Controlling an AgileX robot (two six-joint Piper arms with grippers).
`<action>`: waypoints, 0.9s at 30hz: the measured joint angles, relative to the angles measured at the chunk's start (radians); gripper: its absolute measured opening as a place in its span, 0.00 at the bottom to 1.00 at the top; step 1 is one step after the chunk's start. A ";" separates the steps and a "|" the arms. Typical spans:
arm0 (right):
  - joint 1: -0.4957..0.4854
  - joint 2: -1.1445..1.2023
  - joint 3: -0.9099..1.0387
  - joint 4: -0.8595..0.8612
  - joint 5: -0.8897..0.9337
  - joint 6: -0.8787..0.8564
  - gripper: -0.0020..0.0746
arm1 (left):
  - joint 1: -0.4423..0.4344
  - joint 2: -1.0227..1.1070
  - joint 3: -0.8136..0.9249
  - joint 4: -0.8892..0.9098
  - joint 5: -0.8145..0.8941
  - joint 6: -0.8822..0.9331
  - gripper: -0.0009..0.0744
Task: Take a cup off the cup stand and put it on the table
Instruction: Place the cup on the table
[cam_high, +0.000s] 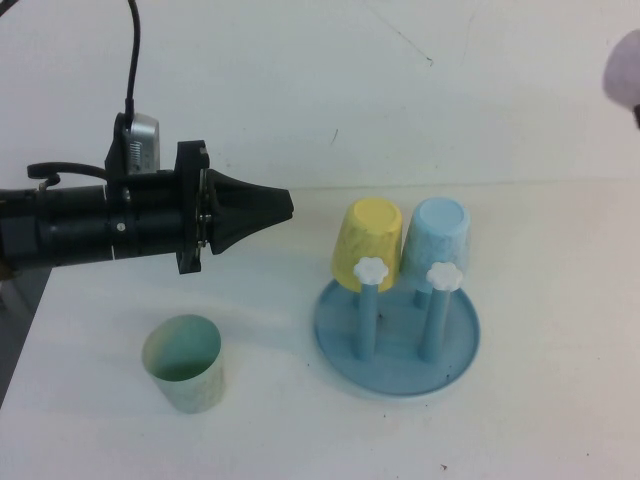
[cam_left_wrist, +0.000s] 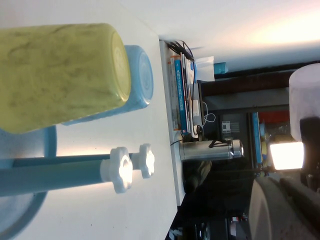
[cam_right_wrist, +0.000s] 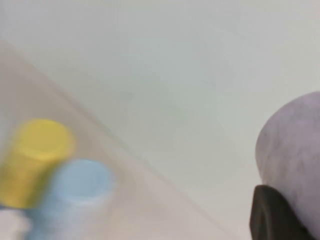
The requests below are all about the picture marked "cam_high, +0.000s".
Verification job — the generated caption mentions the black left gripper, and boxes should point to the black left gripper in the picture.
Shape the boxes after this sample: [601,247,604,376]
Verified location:
[114,141,294,276]

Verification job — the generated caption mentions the pink plastic cup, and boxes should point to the pink plastic cup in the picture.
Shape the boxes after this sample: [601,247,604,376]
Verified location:
[602,28,640,110]

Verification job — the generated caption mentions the yellow plastic cup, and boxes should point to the yellow plastic cup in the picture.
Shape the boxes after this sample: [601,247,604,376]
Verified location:
[329,197,404,294]

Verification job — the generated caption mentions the green plastic cup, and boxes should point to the green plastic cup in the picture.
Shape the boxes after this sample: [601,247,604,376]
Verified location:
[142,313,225,415]

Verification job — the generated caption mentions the blue plastic cup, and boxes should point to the blue plastic cup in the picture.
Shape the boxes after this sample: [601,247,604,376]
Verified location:
[398,197,472,291]

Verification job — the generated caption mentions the blue cup stand with pegs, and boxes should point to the blue cup stand with pegs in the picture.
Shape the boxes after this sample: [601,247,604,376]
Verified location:
[313,257,482,400]

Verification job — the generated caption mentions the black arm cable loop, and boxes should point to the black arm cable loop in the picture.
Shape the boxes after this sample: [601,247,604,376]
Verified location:
[26,162,109,191]

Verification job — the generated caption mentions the black camera cable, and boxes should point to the black camera cable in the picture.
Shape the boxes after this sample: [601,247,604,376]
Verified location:
[123,0,141,119]

